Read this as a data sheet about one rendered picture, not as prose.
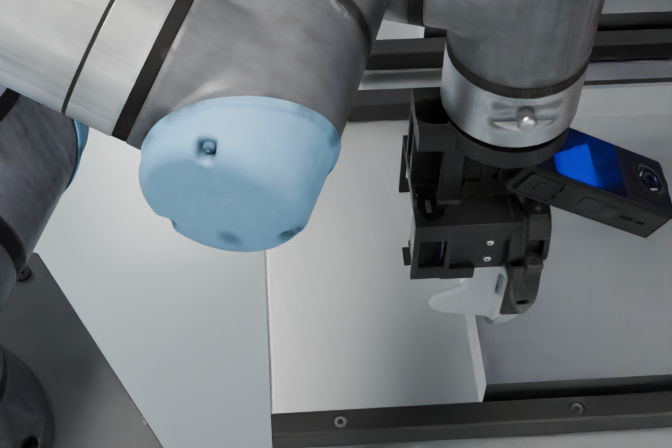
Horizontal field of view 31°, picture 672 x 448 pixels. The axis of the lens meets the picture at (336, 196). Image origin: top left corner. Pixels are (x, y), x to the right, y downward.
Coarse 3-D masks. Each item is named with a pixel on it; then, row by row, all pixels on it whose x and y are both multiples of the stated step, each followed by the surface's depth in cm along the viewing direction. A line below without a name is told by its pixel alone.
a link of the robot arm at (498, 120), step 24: (456, 72) 63; (456, 96) 64; (480, 96) 63; (504, 96) 62; (552, 96) 62; (576, 96) 64; (456, 120) 65; (480, 120) 64; (504, 120) 64; (528, 120) 62; (552, 120) 64; (504, 144) 65; (528, 144) 65
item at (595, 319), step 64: (576, 128) 98; (640, 128) 98; (576, 256) 90; (640, 256) 90; (512, 320) 87; (576, 320) 87; (640, 320) 87; (512, 384) 80; (576, 384) 80; (640, 384) 81
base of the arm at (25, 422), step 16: (16, 368) 87; (0, 384) 82; (16, 384) 86; (32, 384) 89; (0, 400) 83; (16, 400) 85; (32, 400) 87; (0, 416) 83; (16, 416) 86; (32, 416) 87; (48, 416) 89; (0, 432) 83; (16, 432) 87; (32, 432) 88; (48, 432) 89
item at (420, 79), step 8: (400, 72) 102; (408, 72) 102; (416, 72) 102; (424, 72) 102; (432, 72) 102; (440, 72) 102; (368, 80) 101; (376, 80) 101; (384, 80) 101; (392, 80) 101; (400, 80) 101; (408, 80) 101; (416, 80) 101; (424, 80) 101; (432, 80) 101; (440, 80) 101; (368, 88) 100; (376, 88) 100; (384, 88) 100; (392, 88) 100
